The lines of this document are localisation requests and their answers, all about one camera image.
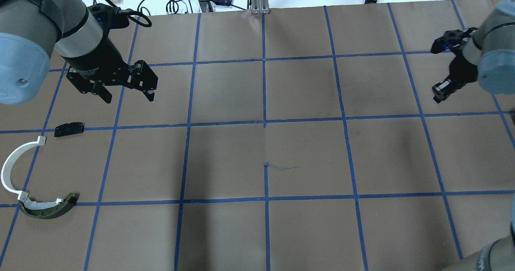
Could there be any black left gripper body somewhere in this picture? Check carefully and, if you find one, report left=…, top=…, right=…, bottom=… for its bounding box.
left=64, top=36, right=158, bottom=94

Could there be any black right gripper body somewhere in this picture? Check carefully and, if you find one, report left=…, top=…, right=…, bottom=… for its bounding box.
left=431, top=28, right=478, bottom=102

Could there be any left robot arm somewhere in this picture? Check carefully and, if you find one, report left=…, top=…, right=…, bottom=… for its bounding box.
left=0, top=0, right=158, bottom=105

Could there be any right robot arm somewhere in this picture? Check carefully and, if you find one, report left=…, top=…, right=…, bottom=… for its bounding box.
left=431, top=0, right=515, bottom=103

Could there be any small black flat part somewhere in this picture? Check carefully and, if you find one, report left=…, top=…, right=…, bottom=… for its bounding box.
left=54, top=121, right=85, bottom=138

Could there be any white curved plastic arc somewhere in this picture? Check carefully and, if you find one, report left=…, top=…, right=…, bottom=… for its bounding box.
left=1, top=136, right=47, bottom=201

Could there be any olive green brake shoe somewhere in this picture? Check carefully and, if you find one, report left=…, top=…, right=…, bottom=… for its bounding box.
left=20, top=193, right=79, bottom=220

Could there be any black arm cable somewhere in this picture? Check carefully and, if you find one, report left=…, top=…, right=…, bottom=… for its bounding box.
left=84, top=0, right=152, bottom=28

